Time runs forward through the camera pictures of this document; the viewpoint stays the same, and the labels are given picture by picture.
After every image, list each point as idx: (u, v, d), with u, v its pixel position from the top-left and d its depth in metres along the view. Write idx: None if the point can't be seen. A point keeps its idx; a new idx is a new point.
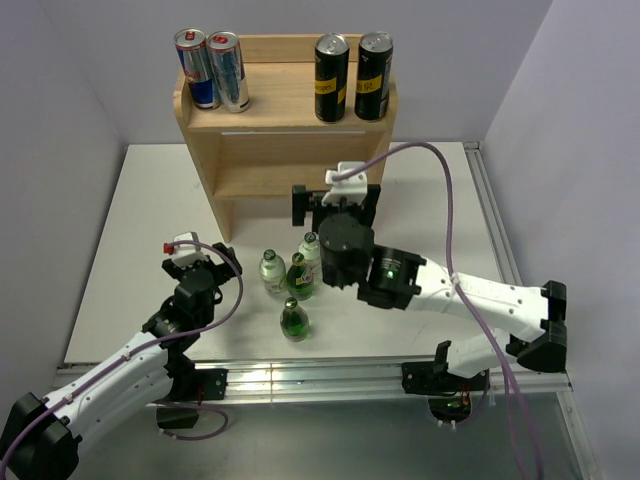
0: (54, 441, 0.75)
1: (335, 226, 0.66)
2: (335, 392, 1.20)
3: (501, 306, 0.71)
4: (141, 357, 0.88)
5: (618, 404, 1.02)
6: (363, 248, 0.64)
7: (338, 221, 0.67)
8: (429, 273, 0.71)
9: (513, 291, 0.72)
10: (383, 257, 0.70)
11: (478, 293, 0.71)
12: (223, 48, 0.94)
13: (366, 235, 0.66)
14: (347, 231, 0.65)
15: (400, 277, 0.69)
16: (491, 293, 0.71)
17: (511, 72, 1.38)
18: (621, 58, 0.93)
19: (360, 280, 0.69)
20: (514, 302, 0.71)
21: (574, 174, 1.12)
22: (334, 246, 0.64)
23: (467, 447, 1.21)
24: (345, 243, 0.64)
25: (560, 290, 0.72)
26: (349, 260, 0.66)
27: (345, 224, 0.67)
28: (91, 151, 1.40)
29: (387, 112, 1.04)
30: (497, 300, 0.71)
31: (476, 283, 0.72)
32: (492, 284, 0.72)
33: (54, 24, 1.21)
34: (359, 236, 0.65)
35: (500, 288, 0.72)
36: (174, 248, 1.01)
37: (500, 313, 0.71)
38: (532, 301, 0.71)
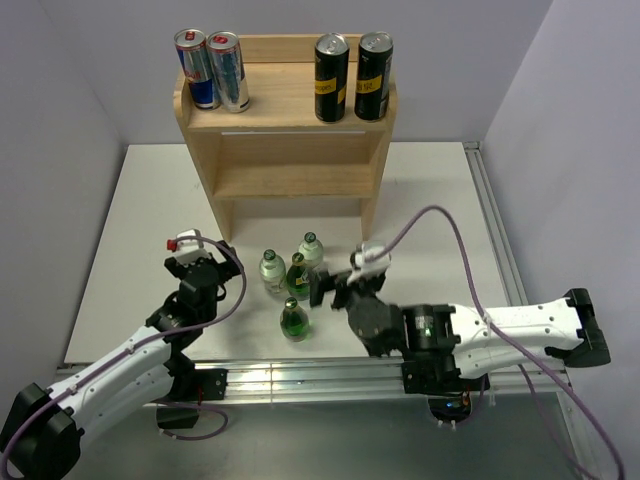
0: (58, 431, 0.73)
1: (363, 312, 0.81)
2: (335, 392, 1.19)
3: (538, 330, 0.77)
4: (145, 351, 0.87)
5: (619, 400, 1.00)
6: (389, 327, 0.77)
7: (364, 308, 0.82)
8: (462, 322, 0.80)
9: (541, 310, 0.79)
10: (415, 319, 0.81)
11: (512, 325, 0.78)
12: (223, 48, 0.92)
13: (389, 313, 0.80)
14: (373, 316, 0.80)
15: (434, 336, 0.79)
16: (522, 319, 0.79)
17: (510, 72, 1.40)
18: (621, 51, 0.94)
19: (401, 346, 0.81)
20: (546, 322, 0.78)
21: (573, 169, 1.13)
22: (366, 332, 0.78)
23: (468, 447, 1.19)
24: (376, 328, 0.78)
25: (580, 298, 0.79)
26: (386, 338, 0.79)
27: (369, 308, 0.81)
28: (92, 153, 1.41)
29: (387, 112, 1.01)
30: (530, 323, 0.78)
31: (505, 314, 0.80)
32: (520, 310, 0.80)
33: (57, 26, 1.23)
34: (382, 318, 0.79)
35: (529, 312, 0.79)
36: (177, 245, 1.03)
37: (537, 335, 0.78)
38: (562, 315, 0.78)
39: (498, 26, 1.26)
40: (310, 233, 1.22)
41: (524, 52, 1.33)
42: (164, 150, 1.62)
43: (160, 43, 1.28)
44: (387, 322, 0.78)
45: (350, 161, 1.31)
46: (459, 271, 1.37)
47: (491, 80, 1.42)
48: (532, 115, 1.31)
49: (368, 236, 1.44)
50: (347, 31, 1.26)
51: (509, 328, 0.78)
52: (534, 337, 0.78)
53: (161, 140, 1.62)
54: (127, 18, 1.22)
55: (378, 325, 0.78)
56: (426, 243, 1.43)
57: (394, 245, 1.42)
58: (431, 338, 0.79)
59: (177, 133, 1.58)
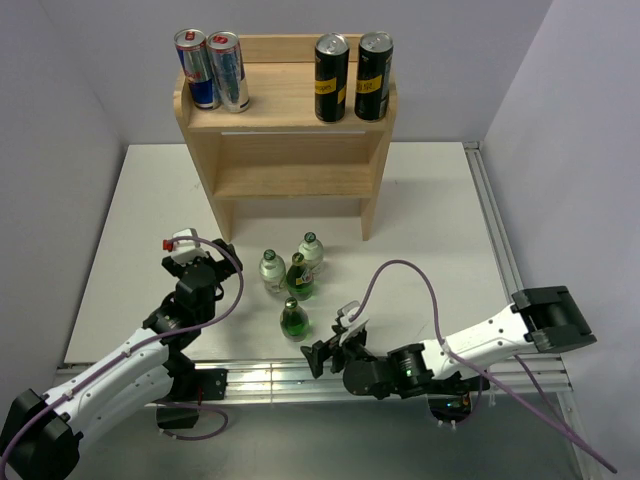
0: (55, 438, 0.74)
1: (355, 374, 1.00)
2: (336, 393, 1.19)
3: (491, 344, 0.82)
4: (142, 354, 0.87)
5: (618, 400, 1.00)
6: (379, 381, 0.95)
7: (354, 370, 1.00)
8: (433, 360, 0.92)
9: (492, 325, 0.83)
10: (401, 363, 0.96)
11: (468, 346, 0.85)
12: (223, 48, 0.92)
13: (373, 369, 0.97)
14: (360, 376, 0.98)
15: (414, 375, 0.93)
16: (476, 338, 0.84)
17: (509, 72, 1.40)
18: (622, 50, 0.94)
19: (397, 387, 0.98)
20: (497, 335, 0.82)
21: (573, 169, 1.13)
22: (362, 389, 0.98)
23: (469, 447, 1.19)
24: (366, 385, 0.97)
25: (523, 300, 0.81)
26: (379, 387, 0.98)
27: (357, 369, 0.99)
28: (92, 154, 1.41)
29: (387, 112, 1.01)
30: (483, 342, 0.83)
31: (462, 337, 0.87)
32: (473, 330, 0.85)
33: (57, 26, 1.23)
34: (370, 375, 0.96)
35: (481, 330, 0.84)
36: (173, 245, 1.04)
37: (494, 349, 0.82)
38: (510, 324, 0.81)
39: (498, 26, 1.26)
40: (310, 233, 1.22)
41: (524, 52, 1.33)
42: (164, 150, 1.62)
43: (160, 43, 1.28)
44: (376, 376, 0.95)
45: (349, 161, 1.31)
46: (459, 272, 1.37)
47: (492, 80, 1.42)
48: (531, 115, 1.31)
49: (368, 236, 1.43)
50: (347, 31, 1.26)
51: (466, 352, 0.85)
52: (491, 351, 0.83)
53: (161, 140, 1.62)
54: (127, 18, 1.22)
55: (368, 382, 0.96)
56: (426, 243, 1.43)
57: (394, 245, 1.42)
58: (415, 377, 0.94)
59: (178, 133, 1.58)
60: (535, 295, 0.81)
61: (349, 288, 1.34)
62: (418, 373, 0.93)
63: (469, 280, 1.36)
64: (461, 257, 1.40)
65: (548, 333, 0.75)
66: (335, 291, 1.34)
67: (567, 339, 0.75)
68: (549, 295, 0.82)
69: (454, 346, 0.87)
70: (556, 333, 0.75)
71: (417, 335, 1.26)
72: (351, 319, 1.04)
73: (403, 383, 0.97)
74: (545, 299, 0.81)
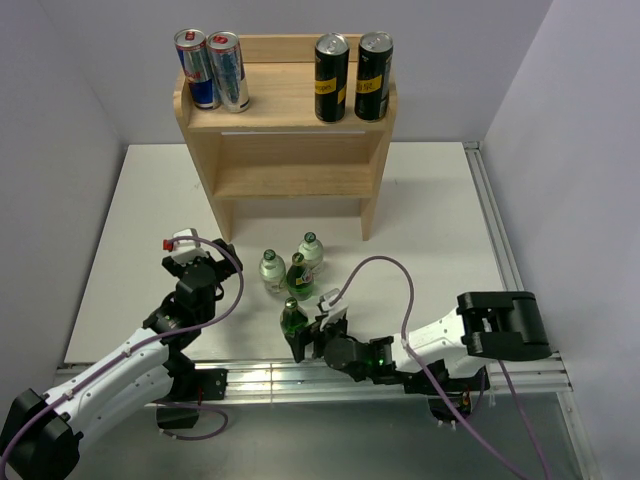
0: (54, 438, 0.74)
1: (334, 351, 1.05)
2: (335, 393, 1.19)
3: (436, 343, 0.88)
4: (142, 354, 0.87)
5: (618, 400, 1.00)
6: (356, 360, 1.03)
7: (334, 347, 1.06)
8: (397, 352, 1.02)
9: (442, 324, 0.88)
10: (376, 351, 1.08)
11: (420, 342, 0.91)
12: (223, 48, 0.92)
13: (354, 349, 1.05)
14: (339, 351, 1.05)
15: (388, 361, 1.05)
16: (426, 337, 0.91)
17: (509, 73, 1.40)
18: (623, 49, 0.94)
19: (370, 372, 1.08)
20: (443, 334, 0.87)
21: (573, 169, 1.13)
22: (337, 364, 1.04)
23: (469, 447, 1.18)
24: (343, 361, 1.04)
25: (466, 302, 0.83)
26: (354, 369, 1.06)
27: (338, 345, 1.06)
28: (92, 154, 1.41)
29: (387, 112, 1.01)
30: (432, 339, 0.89)
31: (417, 335, 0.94)
32: (428, 329, 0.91)
33: (57, 27, 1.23)
34: (350, 352, 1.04)
35: (432, 329, 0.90)
36: (174, 244, 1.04)
37: (440, 348, 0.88)
38: (453, 325, 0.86)
39: (498, 26, 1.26)
40: (310, 233, 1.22)
41: (524, 52, 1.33)
42: (163, 150, 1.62)
43: (160, 43, 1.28)
44: (356, 354, 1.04)
45: (349, 162, 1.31)
46: (459, 272, 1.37)
47: (492, 80, 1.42)
48: (531, 115, 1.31)
49: (368, 236, 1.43)
50: (347, 31, 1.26)
51: (418, 348, 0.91)
52: (436, 349, 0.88)
53: (161, 140, 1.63)
54: (127, 17, 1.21)
55: (346, 358, 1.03)
56: (426, 243, 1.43)
57: (394, 245, 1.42)
58: (386, 365, 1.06)
59: (178, 134, 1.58)
60: (484, 298, 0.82)
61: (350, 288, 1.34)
62: (389, 361, 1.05)
63: (469, 280, 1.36)
64: (461, 257, 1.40)
65: (478, 337, 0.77)
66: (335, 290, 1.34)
67: (498, 346, 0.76)
68: (503, 299, 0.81)
69: (410, 341, 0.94)
70: (487, 338, 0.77)
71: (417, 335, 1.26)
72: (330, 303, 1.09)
73: (375, 370, 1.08)
74: (494, 302, 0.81)
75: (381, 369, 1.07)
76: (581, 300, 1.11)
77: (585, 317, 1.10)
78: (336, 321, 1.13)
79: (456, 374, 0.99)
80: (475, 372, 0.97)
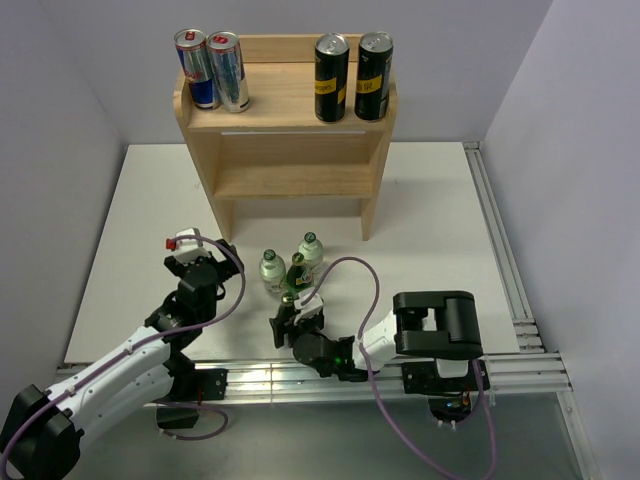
0: (56, 433, 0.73)
1: (303, 345, 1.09)
2: (335, 393, 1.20)
3: (379, 341, 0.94)
4: (144, 352, 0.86)
5: (618, 400, 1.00)
6: (324, 356, 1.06)
7: (303, 340, 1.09)
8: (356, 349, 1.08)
9: (383, 324, 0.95)
10: (345, 348, 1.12)
11: (368, 339, 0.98)
12: (223, 48, 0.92)
13: (323, 344, 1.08)
14: (306, 346, 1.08)
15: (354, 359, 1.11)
16: (372, 336, 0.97)
17: (509, 73, 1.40)
18: (622, 50, 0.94)
19: (336, 369, 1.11)
20: (383, 333, 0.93)
21: (572, 170, 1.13)
22: (305, 359, 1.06)
23: (469, 447, 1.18)
24: (313, 355, 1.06)
25: (401, 303, 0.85)
26: (321, 364, 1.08)
27: (308, 342, 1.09)
28: (92, 153, 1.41)
29: (387, 112, 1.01)
30: (375, 338, 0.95)
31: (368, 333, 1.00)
32: (372, 329, 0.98)
33: (57, 28, 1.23)
34: (318, 347, 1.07)
35: (376, 329, 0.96)
36: (175, 244, 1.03)
37: (380, 346, 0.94)
38: (390, 324, 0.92)
39: (498, 26, 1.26)
40: (310, 233, 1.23)
41: (524, 52, 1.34)
42: (164, 150, 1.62)
43: (161, 43, 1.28)
44: (325, 349, 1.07)
45: (349, 162, 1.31)
46: (459, 272, 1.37)
47: (492, 80, 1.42)
48: (531, 115, 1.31)
49: (368, 236, 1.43)
50: (348, 31, 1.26)
51: (367, 347, 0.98)
52: (379, 348, 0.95)
53: (161, 140, 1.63)
54: (127, 17, 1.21)
55: (316, 353, 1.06)
56: (426, 244, 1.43)
57: (394, 245, 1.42)
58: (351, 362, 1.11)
59: (178, 134, 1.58)
60: (418, 299, 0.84)
61: (349, 289, 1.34)
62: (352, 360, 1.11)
63: (469, 280, 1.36)
64: (461, 258, 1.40)
65: (407, 336, 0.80)
66: (335, 290, 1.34)
67: (427, 346, 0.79)
68: (437, 299, 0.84)
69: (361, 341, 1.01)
70: (414, 338, 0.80)
71: None
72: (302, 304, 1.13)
73: (342, 367, 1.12)
74: (427, 304, 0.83)
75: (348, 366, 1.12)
76: (580, 301, 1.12)
77: (585, 316, 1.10)
78: (311, 317, 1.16)
79: (448, 373, 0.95)
80: (466, 372, 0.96)
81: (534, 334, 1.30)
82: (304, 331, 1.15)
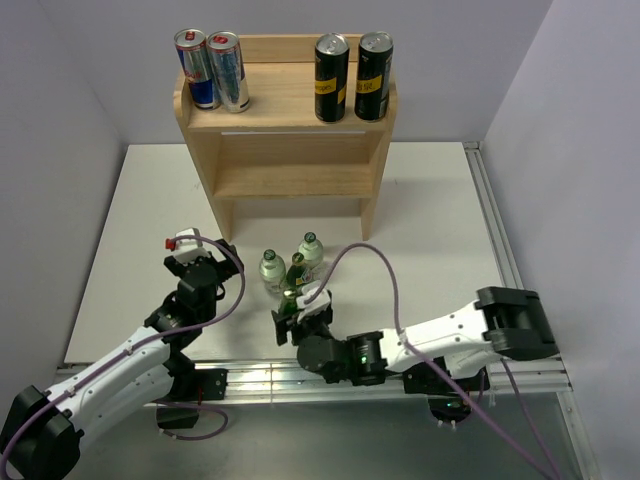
0: (56, 434, 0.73)
1: (310, 350, 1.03)
2: (336, 392, 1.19)
3: (449, 339, 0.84)
4: (143, 352, 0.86)
5: (618, 400, 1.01)
6: (331, 361, 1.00)
7: (309, 345, 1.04)
8: (390, 347, 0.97)
9: (453, 320, 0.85)
10: (359, 348, 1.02)
11: (425, 339, 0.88)
12: (223, 48, 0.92)
13: (330, 347, 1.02)
14: (315, 351, 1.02)
15: (369, 362, 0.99)
16: (433, 332, 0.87)
17: (509, 73, 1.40)
18: (622, 50, 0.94)
19: (349, 371, 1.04)
20: (457, 330, 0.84)
21: (572, 170, 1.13)
22: (312, 365, 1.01)
23: (469, 447, 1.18)
24: (320, 361, 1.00)
25: (490, 297, 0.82)
26: (332, 368, 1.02)
27: (314, 346, 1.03)
28: (92, 154, 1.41)
29: (387, 112, 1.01)
30: (442, 335, 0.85)
31: (421, 331, 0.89)
32: (435, 324, 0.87)
33: (57, 28, 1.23)
34: (324, 352, 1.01)
35: (442, 324, 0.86)
36: (175, 244, 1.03)
37: (450, 344, 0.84)
38: (469, 319, 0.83)
39: (497, 26, 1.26)
40: (310, 233, 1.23)
41: (524, 52, 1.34)
42: (164, 150, 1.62)
43: (160, 42, 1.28)
44: (333, 353, 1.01)
45: (349, 162, 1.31)
46: (459, 272, 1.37)
47: (492, 80, 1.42)
48: (532, 115, 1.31)
49: (368, 235, 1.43)
50: (347, 31, 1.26)
51: (421, 345, 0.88)
52: (447, 346, 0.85)
53: (161, 140, 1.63)
54: (127, 17, 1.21)
55: (323, 358, 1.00)
56: (425, 244, 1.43)
57: (394, 245, 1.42)
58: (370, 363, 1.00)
59: (178, 133, 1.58)
60: (506, 297, 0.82)
61: (349, 289, 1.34)
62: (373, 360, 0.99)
63: (469, 280, 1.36)
64: (461, 258, 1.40)
65: (507, 334, 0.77)
66: (335, 289, 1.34)
67: (528, 344, 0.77)
68: (516, 299, 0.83)
69: (411, 341, 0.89)
70: (513, 336, 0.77)
71: None
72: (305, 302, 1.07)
73: (355, 369, 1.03)
74: (514, 303, 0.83)
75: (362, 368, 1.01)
76: (579, 301, 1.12)
77: (584, 316, 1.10)
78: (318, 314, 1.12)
79: (464, 374, 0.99)
80: (476, 371, 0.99)
81: None
82: (310, 330, 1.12)
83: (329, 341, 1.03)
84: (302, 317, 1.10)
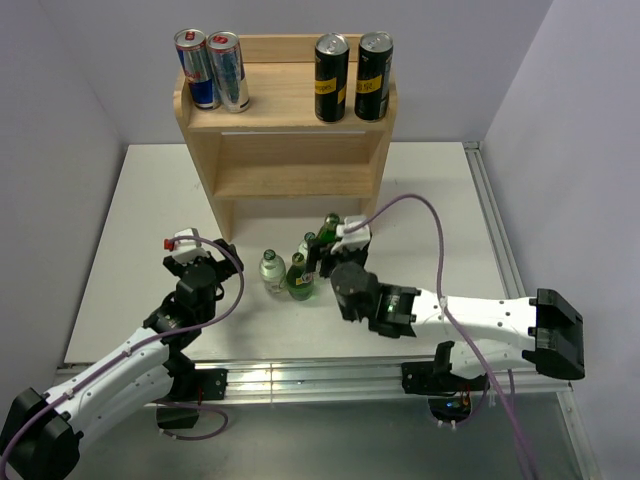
0: (55, 436, 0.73)
1: (344, 272, 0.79)
2: (336, 392, 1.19)
3: (489, 322, 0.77)
4: (142, 353, 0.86)
5: (618, 401, 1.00)
6: (366, 292, 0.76)
7: (345, 268, 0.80)
8: (425, 300, 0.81)
9: (502, 305, 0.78)
10: (390, 295, 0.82)
11: (467, 312, 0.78)
12: (223, 48, 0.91)
13: (370, 280, 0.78)
14: (352, 277, 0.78)
15: (398, 313, 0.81)
16: (477, 310, 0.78)
17: (510, 72, 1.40)
18: (623, 50, 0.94)
19: (372, 312, 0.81)
20: (502, 316, 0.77)
21: (573, 170, 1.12)
22: (344, 290, 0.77)
23: (470, 447, 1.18)
24: (352, 290, 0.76)
25: (554, 300, 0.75)
26: (359, 302, 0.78)
27: (351, 270, 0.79)
28: (92, 153, 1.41)
29: (387, 112, 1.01)
30: (485, 315, 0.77)
31: (464, 303, 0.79)
32: (481, 303, 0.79)
33: (57, 28, 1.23)
34: (365, 281, 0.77)
35: (489, 305, 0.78)
36: (174, 244, 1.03)
37: (489, 327, 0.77)
38: (520, 311, 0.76)
39: (498, 25, 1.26)
40: (310, 234, 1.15)
41: (524, 52, 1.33)
42: (164, 150, 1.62)
43: (160, 42, 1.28)
44: (371, 288, 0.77)
45: (349, 162, 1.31)
46: (459, 273, 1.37)
47: (492, 80, 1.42)
48: (532, 115, 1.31)
49: None
50: (348, 31, 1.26)
51: (461, 317, 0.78)
52: (484, 328, 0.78)
53: (161, 140, 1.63)
54: (127, 16, 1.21)
55: (360, 286, 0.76)
56: (426, 244, 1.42)
57: (394, 245, 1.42)
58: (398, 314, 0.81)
59: (178, 133, 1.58)
60: (564, 306, 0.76)
61: None
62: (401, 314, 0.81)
63: (470, 280, 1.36)
64: (461, 258, 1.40)
65: (554, 339, 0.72)
66: None
67: (567, 358, 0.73)
68: (571, 312, 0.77)
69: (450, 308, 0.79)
70: (559, 342, 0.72)
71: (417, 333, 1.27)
72: (344, 232, 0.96)
73: (378, 313, 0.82)
74: (566, 314, 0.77)
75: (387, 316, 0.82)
76: (579, 301, 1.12)
77: (584, 317, 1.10)
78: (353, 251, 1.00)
79: (468, 374, 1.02)
80: (477, 375, 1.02)
81: None
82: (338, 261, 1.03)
83: (371, 272, 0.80)
84: (337, 247, 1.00)
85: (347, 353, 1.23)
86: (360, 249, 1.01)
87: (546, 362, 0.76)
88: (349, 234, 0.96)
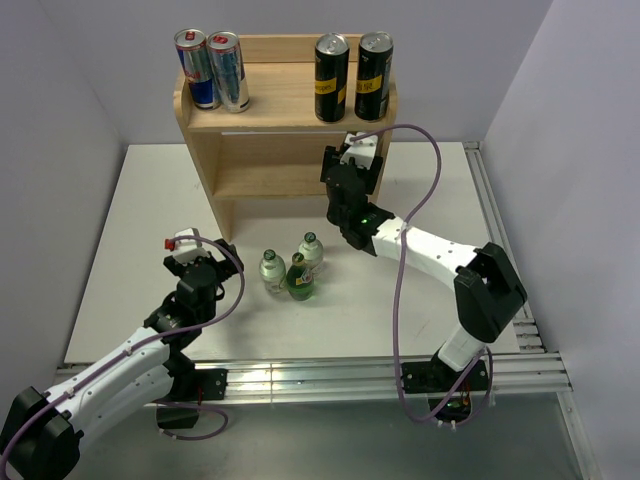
0: (55, 435, 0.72)
1: (341, 172, 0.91)
2: (336, 391, 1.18)
3: (428, 255, 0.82)
4: (143, 353, 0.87)
5: (617, 399, 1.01)
6: (348, 190, 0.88)
7: (344, 172, 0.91)
8: (393, 224, 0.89)
9: (449, 244, 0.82)
10: (369, 211, 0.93)
11: (416, 242, 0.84)
12: (223, 48, 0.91)
13: (358, 184, 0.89)
14: (344, 177, 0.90)
15: (369, 223, 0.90)
16: (426, 243, 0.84)
17: (509, 73, 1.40)
18: (624, 49, 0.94)
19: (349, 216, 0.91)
20: (443, 252, 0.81)
21: (573, 168, 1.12)
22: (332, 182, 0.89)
23: (469, 446, 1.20)
24: (338, 183, 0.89)
25: (494, 253, 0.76)
26: (340, 199, 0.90)
27: (346, 172, 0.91)
28: (92, 153, 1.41)
29: (387, 112, 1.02)
30: (429, 247, 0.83)
31: (421, 235, 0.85)
32: (433, 239, 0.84)
33: (56, 27, 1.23)
34: (352, 181, 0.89)
35: (438, 241, 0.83)
36: (175, 244, 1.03)
37: (428, 258, 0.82)
38: (459, 253, 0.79)
39: (498, 26, 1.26)
40: (310, 233, 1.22)
41: (524, 52, 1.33)
42: (164, 150, 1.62)
43: (160, 42, 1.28)
44: (354, 190, 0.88)
45: None
46: None
47: (492, 80, 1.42)
48: (531, 115, 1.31)
49: None
50: (348, 31, 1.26)
51: (410, 244, 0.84)
52: (423, 257, 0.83)
53: (161, 140, 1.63)
54: (127, 17, 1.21)
55: (346, 185, 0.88)
56: None
57: None
58: (369, 224, 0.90)
59: (178, 133, 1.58)
60: (505, 264, 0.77)
61: (349, 288, 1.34)
62: (374, 224, 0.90)
63: None
64: None
65: (473, 279, 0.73)
66: (336, 289, 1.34)
67: (481, 303, 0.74)
68: (511, 277, 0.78)
69: (407, 234, 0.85)
70: (476, 285, 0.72)
71: (417, 334, 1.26)
72: (352, 140, 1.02)
73: (353, 218, 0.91)
74: (504, 274, 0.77)
75: (359, 225, 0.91)
76: (580, 300, 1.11)
77: (583, 316, 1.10)
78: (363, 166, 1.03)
79: (447, 359, 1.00)
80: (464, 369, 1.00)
81: (534, 334, 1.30)
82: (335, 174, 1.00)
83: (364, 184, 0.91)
84: (344, 159, 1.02)
85: (348, 353, 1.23)
86: (366, 169, 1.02)
87: (464, 306, 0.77)
88: (356, 144, 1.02)
